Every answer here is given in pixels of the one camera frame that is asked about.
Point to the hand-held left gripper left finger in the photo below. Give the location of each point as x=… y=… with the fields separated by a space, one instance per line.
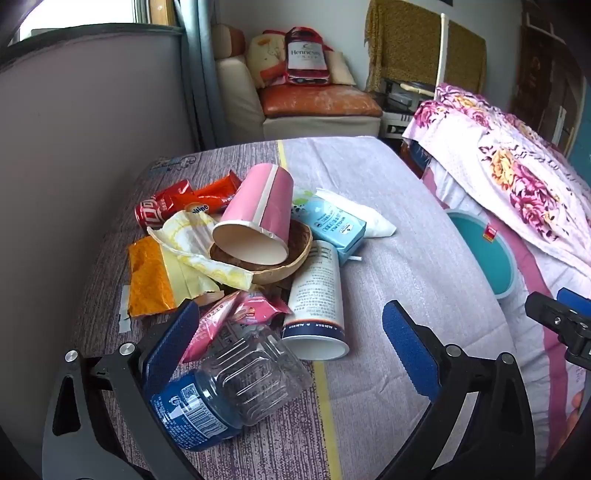
x=173 y=341

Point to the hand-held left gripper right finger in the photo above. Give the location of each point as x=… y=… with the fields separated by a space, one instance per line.
x=408 y=346

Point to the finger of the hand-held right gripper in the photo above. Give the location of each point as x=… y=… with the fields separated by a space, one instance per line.
x=563 y=327
x=575 y=299

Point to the orange yellow snack bag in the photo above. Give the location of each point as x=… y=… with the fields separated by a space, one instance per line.
x=147 y=277

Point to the clear plastic bottle blue label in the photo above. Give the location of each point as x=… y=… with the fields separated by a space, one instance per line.
x=249 y=369

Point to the teal plastic bin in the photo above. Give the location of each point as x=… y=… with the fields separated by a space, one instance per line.
x=485 y=254

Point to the yellow white paper wrapper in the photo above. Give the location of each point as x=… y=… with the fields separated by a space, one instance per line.
x=194 y=235

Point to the pink white bed sheet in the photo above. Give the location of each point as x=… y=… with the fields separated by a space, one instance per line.
x=545 y=295

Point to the pink snack wrapper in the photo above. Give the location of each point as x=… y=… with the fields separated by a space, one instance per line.
x=261 y=309
x=207 y=327

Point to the white paper scrap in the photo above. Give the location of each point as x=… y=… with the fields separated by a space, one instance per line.
x=124 y=309

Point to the mauve woven table cloth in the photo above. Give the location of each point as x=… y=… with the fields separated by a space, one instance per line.
x=406 y=277

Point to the white printed paper cup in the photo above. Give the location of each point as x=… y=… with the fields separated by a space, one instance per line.
x=316 y=295

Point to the red soda can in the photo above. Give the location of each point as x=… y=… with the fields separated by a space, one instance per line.
x=152 y=210

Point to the light blue milk carton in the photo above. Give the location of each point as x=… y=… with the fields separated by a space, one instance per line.
x=332 y=226

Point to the pink floral blanket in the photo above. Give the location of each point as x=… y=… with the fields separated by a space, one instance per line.
x=517 y=161

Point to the orange snack wrapper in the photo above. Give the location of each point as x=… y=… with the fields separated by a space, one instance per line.
x=217 y=189

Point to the pink paper cup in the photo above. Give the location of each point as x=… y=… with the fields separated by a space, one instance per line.
x=268 y=198

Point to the dark wooden cabinet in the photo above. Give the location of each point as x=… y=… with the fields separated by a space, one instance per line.
x=540 y=78

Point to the black audio device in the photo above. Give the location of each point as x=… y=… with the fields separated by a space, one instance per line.
x=401 y=99

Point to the orange leather cushion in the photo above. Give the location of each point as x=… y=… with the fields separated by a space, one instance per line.
x=318 y=101

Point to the grey curtain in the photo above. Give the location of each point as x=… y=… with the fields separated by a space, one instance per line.
x=198 y=69

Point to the white pole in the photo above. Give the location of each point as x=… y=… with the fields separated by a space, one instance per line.
x=441 y=50

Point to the plain cream pillow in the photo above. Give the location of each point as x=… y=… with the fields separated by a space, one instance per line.
x=340 y=69

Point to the cream printed pillow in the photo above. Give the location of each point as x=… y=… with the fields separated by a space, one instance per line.
x=265 y=55

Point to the leopard print cloth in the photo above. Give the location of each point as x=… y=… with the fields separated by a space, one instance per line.
x=401 y=41

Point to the red bottle shaped pillow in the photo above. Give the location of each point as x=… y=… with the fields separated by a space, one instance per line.
x=304 y=55

